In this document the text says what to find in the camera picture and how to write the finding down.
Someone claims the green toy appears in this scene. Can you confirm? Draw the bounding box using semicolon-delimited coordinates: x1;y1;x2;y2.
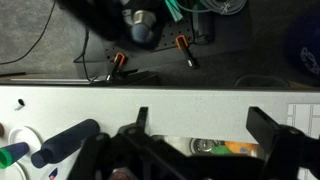
209;144;232;156

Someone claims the white tile pattern mat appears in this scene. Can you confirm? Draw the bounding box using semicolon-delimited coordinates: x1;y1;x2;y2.
286;103;320;180

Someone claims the orange black clamp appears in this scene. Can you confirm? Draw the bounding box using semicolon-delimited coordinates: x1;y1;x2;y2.
105;52;127;82
175;34;201;71

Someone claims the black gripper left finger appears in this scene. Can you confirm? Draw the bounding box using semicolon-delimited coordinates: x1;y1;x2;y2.
134;106;150;132

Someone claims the coiled grey cable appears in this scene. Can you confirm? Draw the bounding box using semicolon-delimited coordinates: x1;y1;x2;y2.
199;0;248;16

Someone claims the navy blue bottle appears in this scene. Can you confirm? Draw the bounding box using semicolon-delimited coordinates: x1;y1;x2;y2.
30;118;101;169

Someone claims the orange toy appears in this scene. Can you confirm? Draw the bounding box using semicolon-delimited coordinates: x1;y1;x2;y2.
224;140;258;155

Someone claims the thin black floor cable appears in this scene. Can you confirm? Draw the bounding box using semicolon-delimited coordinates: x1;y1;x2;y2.
0;0;57;66

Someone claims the navy tube with green cap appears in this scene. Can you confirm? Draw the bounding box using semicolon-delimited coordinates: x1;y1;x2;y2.
0;141;31;170

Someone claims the black perforated breadboard plate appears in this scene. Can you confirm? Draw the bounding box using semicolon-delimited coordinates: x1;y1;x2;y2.
99;11;216;69

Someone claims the translucent white plastic jug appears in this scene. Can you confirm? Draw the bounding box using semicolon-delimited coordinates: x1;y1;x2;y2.
0;125;44;180

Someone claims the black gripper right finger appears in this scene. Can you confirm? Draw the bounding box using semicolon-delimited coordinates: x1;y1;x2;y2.
245;106;285;148

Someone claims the stainless steel sink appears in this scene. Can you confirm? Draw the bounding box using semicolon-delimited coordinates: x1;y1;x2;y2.
150;134;266;160

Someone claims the dark blue recycling bin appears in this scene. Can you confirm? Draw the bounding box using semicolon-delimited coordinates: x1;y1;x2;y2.
285;11;320;79

